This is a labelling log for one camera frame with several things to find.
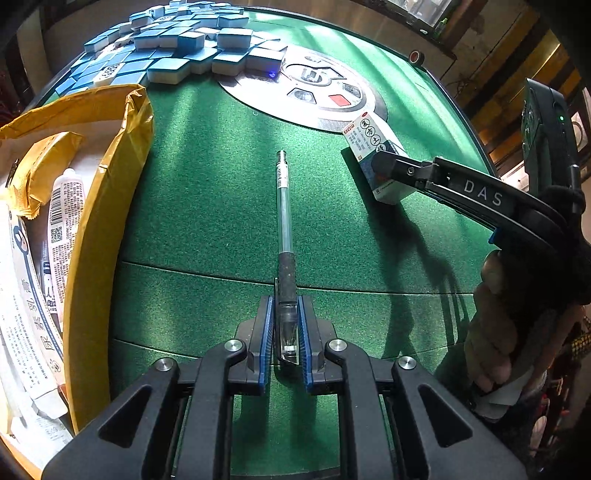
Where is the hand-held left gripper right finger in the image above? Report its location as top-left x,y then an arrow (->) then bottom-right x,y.
298,295 -> 529,480

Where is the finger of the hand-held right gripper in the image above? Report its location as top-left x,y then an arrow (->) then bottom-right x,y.
370,152 -> 573,264

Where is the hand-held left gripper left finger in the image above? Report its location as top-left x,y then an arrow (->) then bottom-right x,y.
41,295 -> 275,480

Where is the white medicine box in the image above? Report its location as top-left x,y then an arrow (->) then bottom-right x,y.
342,111 -> 414,205

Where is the clear gel pen black grip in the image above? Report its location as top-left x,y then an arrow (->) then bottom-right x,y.
273,150 -> 301,365

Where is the yellow cardboard box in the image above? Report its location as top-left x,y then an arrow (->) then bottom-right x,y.
0,83 -> 155,480

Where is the person's right hand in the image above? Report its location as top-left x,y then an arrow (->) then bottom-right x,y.
464,251 -> 578,400

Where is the round table control panel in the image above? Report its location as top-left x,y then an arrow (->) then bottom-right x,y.
217,46 -> 389,134

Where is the white tube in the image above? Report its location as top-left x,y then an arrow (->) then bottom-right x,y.
46,168 -> 88,324

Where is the white ointment box blue logo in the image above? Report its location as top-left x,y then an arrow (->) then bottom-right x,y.
0,198 -> 65,402

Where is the yellow packet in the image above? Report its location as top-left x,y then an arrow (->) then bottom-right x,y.
7,131 -> 86,217

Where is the pile of blue mahjong tiles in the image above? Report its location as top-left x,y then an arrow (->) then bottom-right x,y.
55,0 -> 287,95

